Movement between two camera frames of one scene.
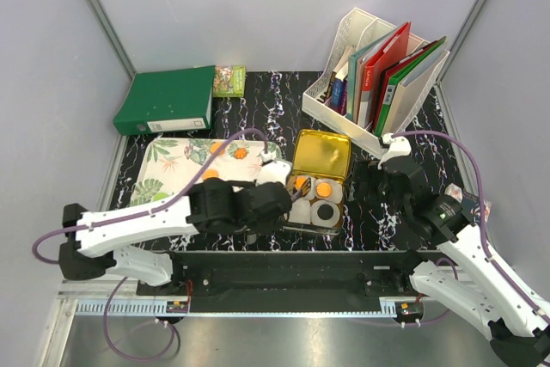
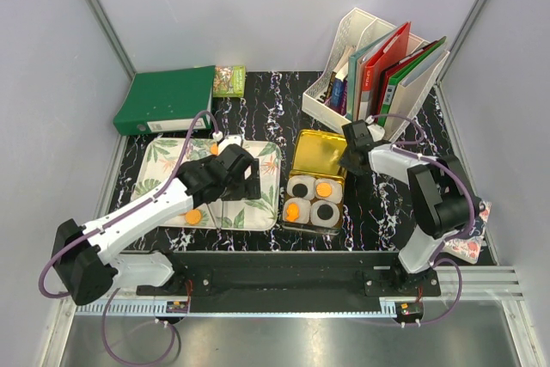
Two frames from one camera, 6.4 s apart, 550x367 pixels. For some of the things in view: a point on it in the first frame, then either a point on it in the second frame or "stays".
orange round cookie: (323, 189) stays
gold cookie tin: (320, 167) stays
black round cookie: (325, 211) stays
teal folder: (351, 76) stays
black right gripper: (367, 170) → (344, 161)
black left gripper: (266, 226) → (249, 189)
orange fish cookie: (299, 182) → (292, 211)
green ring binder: (168, 100) stays
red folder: (373, 70) stays
